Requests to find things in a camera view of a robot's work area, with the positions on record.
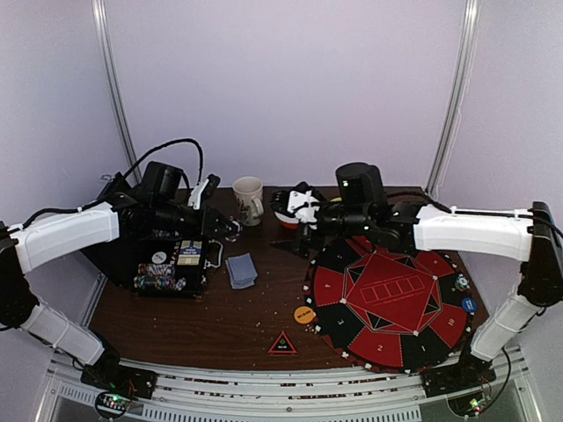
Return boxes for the black poker chip case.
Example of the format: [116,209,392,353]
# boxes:
[77,171,226,302]

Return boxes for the blue texas holdem card box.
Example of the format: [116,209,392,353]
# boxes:
[177,240,202,266]

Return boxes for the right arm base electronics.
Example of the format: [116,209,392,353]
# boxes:
[420,353,497,418]

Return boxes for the blue grey cloth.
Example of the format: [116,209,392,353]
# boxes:
[225,253,258,290]

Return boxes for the white dealer button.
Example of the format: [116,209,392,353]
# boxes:
[151,251,167,265]

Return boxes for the blue small blind button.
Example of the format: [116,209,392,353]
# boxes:
[461,297,478,314]

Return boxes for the aluminium front table rail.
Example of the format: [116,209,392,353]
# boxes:
[46,345,531,421]

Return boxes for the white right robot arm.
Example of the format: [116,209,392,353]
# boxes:
[270,162,562,389]

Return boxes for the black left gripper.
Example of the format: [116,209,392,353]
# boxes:
[152,199,237,241]

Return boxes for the aluminium frame post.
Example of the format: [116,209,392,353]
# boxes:
[426,0,481,199]
[91,0,137,169]

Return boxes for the red black poker mat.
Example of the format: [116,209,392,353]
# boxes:
[303,236,474,373]

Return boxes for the right aluminium frame post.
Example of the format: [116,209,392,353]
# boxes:
[426,0,481,199]

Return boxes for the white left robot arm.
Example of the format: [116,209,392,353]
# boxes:
[1,162,241,390]

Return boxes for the black red triangular all-in marker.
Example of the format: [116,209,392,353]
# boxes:
[267,331,297,355]

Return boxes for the poker chip stack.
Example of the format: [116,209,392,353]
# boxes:
[455,274,470,291]
[225,221,243,242]

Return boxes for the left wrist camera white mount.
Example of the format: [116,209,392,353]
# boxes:
[187,174,221,210]

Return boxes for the front poker chip stacks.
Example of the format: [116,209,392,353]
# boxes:
[134,264,187,291]

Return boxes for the orange big blind button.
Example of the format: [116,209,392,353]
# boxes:
[294,306,315,324]

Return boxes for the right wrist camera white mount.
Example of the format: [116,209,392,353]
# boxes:
[269,182,325,229]

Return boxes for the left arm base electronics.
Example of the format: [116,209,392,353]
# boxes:
[80,365,157,421]

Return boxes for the white orange bowl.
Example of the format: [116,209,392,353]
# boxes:
[274,211,299,230]

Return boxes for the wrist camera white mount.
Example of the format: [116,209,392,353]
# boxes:
[269,182,325,229]
[187,174,221,210]

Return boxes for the left aluminium frame post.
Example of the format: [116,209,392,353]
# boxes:
[91,0,137,169]

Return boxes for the ceramic coral pattern mug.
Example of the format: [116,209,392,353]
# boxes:
[232,176,264,227]

